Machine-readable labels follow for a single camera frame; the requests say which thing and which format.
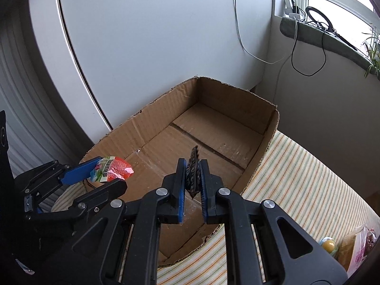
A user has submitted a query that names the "red green jelly cup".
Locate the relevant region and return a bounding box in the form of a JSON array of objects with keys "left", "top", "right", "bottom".
[{"left": 90, "top": 156, "right": 134, "bottom": 183}]

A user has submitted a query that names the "black patterned candy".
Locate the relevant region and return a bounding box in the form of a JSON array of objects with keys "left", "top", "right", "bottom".
[{"left": 185, "top": 145, "right": 201, "bottom": 199}]

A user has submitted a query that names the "bagged sliced bread loaf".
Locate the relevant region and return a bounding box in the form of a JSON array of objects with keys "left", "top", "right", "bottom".
[{"left": 337, "top": 225, "right": 377, "bottom": 277}]

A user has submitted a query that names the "brown cardboard box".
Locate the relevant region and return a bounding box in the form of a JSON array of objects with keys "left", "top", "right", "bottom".
[{"left": 79, "top": 76, "right": 280, "bottom": 268}]

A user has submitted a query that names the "white cabinet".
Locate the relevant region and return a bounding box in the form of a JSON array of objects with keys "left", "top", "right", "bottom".
[{"left": 28, "top": 0, "right": 272, "bottom": 142}]

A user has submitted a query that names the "potted spider plant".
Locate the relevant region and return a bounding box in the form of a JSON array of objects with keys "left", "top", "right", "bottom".
[{"left": 363, "top": 28, "right": 380, "bottom": 79}]

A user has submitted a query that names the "white power strip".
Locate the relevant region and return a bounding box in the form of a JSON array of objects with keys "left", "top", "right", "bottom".
[{"left": 284, "top": 0, "right": 301, "bottom": 20}]

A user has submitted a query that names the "white cable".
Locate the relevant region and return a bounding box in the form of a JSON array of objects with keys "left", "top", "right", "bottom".
[{"left": 230, "top": 0, "right": 299, "bottom": 66}]

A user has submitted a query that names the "black cable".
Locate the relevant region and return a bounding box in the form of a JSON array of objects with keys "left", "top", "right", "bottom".
[{"left": 285, "top": 0, "right": 328, "bottom": 77}]

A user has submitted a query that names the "black ring light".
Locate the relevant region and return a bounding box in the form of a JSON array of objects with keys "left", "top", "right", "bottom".
[{"left": 305, "top": 6, "right": 358, "bottom": 51}]

